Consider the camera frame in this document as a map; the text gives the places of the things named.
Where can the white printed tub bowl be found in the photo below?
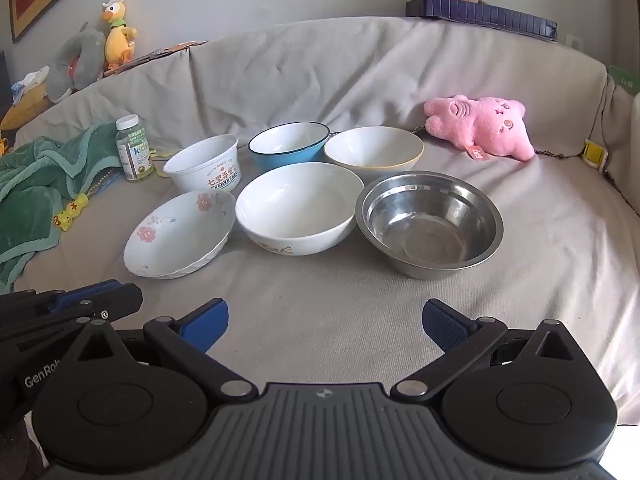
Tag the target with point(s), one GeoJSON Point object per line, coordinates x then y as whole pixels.
{"type": "Point", "coordinates": [200, 160]}

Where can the blue enamel bowl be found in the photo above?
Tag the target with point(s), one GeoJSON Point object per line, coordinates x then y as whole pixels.
{"type": "Point", "coordinates": [306, 152]}

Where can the person's left forearm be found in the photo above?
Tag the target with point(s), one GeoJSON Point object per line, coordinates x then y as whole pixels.
{"type": "Point", "coordinates": [12, 442]}

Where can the stainless steel bowl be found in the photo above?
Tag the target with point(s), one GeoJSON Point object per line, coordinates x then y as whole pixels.
{"type": "Point", "coordinates": [430, 225]}

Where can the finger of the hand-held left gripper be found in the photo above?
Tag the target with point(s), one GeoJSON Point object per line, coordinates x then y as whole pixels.
{"type": "Point", "coordinates": [40, 329]}
{"type": "Point", "coordinates": [90, 294]}

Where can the pink plush pig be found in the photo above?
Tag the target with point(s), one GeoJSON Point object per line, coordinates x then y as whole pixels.
{"type": "Point", "coordinates": [480, 125]}

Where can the white bowl with brown print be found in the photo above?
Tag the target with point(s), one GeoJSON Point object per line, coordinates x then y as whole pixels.
{"type": "Point", "coordinates": [295, 200]}

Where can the grey plush neck pillow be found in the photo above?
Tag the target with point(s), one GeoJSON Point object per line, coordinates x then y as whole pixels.
{"type": "Point", "coordinates": [87, 55]}

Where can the green towel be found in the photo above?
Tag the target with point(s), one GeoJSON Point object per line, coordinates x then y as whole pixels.
{"type": "Point", "coordinates": [30, 200]}

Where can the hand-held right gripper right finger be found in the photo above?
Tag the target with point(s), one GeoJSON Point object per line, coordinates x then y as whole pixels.
{"type": "Point", "coordinates": [442, 325]}

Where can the grey covered sofa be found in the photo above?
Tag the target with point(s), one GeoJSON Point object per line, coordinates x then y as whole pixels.
{"type": "Point", "coordinates": [320, 85]}

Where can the white and blue cloth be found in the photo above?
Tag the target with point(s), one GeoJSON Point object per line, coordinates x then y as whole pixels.
{"type": "Point", "coordinates": [30, 80]}

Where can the clear vitamin bottle white cap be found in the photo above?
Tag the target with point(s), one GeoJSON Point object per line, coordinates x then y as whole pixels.
{"type": "Point", "coordinates": [134, 152]}

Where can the white bowl with yellow rim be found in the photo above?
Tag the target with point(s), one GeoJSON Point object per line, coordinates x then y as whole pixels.
{"type": "Point", "coordinates": [372, 150]}

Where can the yellow cushion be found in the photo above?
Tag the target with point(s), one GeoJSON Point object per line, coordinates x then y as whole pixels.
{"type": "Point", "coordinates": [20, 112]}

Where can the green card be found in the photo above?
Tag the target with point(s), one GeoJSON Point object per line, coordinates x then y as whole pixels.
{"type": "Point", "coordinates": [625, 80]}

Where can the yellow duck plush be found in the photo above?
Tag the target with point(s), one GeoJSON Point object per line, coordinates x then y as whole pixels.
{"type": "Point", "coordinates": [119, 40]}

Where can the small yellow toy clip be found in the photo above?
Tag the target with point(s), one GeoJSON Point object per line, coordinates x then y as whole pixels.
{"type": "Point", "coordinates": [67, 215]}

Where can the white floral plate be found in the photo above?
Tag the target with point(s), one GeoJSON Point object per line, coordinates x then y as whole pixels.
{"type": "Point", "coordinates": [175, 232]}

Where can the dark blue ribbed case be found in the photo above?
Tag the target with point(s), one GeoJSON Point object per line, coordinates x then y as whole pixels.
{"type": "Point", "coordinates": [480, 12]}

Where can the yellow tag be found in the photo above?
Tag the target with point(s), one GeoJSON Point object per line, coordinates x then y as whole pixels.
{"type": "Point", "coordinates": [595, 154]}

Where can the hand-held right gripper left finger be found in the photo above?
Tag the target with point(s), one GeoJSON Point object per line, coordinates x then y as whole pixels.
{"type": "Point", "coordinates": [207, 322]}

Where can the magazine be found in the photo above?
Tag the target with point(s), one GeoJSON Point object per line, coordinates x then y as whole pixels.
{"type": "Point", "coordinates": [150, 55]}

